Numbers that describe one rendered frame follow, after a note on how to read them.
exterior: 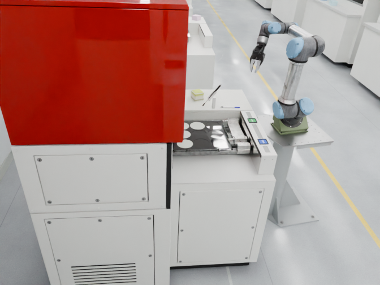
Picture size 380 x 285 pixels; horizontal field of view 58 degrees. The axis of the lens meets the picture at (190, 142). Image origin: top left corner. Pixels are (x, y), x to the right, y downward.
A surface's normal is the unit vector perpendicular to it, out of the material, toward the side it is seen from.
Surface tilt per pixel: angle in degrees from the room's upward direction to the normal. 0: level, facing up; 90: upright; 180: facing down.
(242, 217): 90
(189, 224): 90
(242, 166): 0
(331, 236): 0
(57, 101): 90
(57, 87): 90
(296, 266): 0
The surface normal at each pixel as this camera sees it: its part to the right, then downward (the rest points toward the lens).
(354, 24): 0.10, 0.55
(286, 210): 0.04, -0.84
